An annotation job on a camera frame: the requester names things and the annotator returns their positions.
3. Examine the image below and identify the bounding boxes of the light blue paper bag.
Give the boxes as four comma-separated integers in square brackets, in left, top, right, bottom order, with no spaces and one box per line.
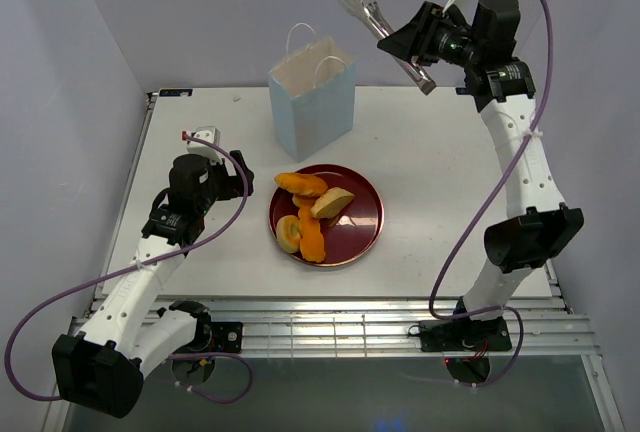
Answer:
[268,36,356,162]

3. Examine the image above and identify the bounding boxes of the long orange bread strip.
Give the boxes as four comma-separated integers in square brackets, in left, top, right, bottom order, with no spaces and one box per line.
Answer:
[298,206,326,263]

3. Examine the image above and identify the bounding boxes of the metal tongs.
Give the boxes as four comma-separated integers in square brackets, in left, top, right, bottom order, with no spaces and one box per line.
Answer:
[338,0,437,96]

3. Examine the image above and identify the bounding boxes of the long glazed bread top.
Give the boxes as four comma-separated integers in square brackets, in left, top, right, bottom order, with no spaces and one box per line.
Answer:
[274,173,328,197]

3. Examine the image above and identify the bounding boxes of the aluminium frame rail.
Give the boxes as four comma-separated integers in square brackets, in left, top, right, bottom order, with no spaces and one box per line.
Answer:
[205,297,599,359]

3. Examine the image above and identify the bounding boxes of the orange ring donut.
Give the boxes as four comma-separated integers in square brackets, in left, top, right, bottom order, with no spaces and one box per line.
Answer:
[292,195,317,208]

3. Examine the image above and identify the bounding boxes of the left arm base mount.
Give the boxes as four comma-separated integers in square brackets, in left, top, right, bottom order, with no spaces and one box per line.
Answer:
[176,321,244,354]

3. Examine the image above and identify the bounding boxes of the pointed cone bread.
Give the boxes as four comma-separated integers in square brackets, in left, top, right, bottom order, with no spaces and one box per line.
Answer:
[311,187,355,219]

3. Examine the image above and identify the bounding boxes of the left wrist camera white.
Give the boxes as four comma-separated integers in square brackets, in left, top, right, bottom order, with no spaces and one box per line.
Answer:
[181,126,220,162]

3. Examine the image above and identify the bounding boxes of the pale ring bagel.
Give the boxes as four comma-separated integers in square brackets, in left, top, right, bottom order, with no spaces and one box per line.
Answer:
[276,215,301,254]

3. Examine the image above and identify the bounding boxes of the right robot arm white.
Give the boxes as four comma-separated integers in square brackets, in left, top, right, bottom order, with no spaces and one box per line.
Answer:
[378,0,584,352]

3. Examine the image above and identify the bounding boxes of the dark red round plate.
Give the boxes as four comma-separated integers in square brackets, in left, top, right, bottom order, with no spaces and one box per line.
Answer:
[269,164,384,267]

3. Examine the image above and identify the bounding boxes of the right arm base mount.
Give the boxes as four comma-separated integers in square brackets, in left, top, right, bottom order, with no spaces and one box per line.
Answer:
[407,318,512,352]

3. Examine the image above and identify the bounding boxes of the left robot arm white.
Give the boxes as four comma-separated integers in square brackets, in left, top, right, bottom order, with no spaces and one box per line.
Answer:
[52,147,254,418]

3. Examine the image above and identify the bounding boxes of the blue label left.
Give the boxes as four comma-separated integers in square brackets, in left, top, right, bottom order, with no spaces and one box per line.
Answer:
[158,88,193,97]

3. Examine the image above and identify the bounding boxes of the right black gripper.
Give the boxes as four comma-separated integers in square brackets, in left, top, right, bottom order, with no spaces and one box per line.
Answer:
[375,2,480,70]

